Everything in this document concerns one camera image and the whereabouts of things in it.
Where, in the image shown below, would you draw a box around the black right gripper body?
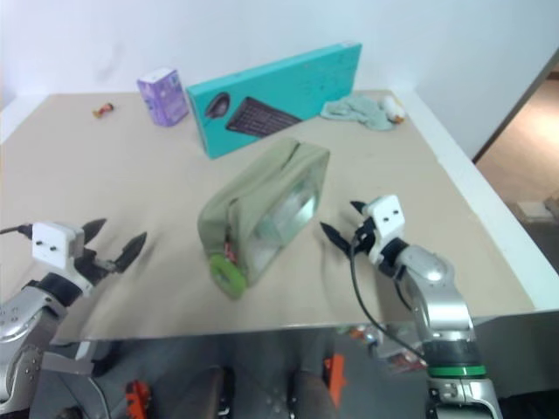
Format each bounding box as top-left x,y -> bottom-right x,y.
349,216 -> 379,259

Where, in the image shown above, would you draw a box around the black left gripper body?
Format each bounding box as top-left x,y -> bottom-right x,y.
72,247 -> 119,288

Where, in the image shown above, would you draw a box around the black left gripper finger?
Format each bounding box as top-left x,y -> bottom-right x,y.
114,231 -> 148,272
82,217 -> 108,246

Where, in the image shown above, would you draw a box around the olive green zip pouch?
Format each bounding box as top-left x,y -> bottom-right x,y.
197,136 -> 332,302

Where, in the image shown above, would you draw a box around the pale green cloth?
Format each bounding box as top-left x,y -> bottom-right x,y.
319,93 -> 397,133

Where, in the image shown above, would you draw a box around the small white toy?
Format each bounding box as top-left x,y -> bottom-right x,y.
383,94 -> 407,124

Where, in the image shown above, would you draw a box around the colourful small packets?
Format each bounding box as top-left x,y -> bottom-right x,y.
348,325 -> 428,374

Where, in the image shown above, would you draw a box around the orange black tool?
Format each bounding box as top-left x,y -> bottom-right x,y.
322,354 -> 349,408
124,380 -> 152,416

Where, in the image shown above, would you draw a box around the teal keyboard box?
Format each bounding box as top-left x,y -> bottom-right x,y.
185,41 -> 364,161

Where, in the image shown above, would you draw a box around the purple carton box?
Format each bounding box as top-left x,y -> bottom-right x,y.
136,66 -> 190,128

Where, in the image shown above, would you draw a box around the dark rounded shape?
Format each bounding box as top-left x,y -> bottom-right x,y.
291,367 -> 334,419

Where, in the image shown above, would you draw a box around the small cardboard box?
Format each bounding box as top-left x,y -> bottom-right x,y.
516,198 -> 552,224

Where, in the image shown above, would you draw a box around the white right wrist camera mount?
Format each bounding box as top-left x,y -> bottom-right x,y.
364,194 -> 405,264

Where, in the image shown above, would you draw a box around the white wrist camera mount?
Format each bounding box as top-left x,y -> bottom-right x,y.
364,194 -> 405,264
31,221 -> 86,268

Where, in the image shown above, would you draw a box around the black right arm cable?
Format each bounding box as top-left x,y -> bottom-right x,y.
349,229 -> 428,361

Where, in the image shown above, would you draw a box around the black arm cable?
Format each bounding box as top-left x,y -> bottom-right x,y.
349,229 -> 428,361
0,223 -> 34,237

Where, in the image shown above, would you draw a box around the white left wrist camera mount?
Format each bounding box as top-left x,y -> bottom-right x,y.
31,221 -> 86,268

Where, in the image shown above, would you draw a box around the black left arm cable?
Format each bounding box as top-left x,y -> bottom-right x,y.
0,223 -> 34,237

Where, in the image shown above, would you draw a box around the green ring zipper pull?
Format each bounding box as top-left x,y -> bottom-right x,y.
208,254 -> 248,293

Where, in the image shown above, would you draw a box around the dark brown door frame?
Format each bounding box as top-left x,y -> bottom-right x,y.
473,55 -> 559,163

